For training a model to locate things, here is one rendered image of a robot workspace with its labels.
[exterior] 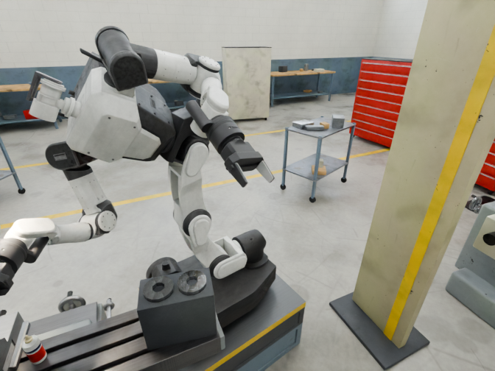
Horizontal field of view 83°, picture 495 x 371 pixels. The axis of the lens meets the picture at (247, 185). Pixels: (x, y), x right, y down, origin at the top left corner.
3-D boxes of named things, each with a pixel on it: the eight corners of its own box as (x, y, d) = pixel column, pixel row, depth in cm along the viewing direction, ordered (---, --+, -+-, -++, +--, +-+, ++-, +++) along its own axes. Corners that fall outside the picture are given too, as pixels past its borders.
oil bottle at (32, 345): (32, 355, 86) (19, 332, 81) (48, 349, 87) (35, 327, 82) (29, 367, 82) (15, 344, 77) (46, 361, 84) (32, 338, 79)
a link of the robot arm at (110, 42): (139, 63, 93) (95, 54, 84) (146, 37, 88) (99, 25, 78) (152, 85, 88) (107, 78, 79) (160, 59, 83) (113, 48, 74)
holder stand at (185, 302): (149, 317, 97) (138, 276, 88) (212, 304, 102) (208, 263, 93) (147, 351, 87) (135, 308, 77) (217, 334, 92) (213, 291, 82)
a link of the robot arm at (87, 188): (104, 222, 118) (79, 174, 112) (127, 219, 113) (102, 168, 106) (82, 238, 108) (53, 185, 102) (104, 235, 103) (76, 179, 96)
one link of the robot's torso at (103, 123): (141, 135, 129) (51, 102, 104) (181, 79, 112) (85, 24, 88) (147, 185, 113) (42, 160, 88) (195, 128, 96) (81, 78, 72)
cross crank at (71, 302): (62, 310, 141) (55, 294, 136) (89, 302, 145) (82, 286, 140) (58, 337, 128) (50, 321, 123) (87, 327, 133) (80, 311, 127)
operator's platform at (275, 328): (241, 278, 232) (241, 241, 213) (300, 343, 183) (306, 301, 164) (148, 328, 192) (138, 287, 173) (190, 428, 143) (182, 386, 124)
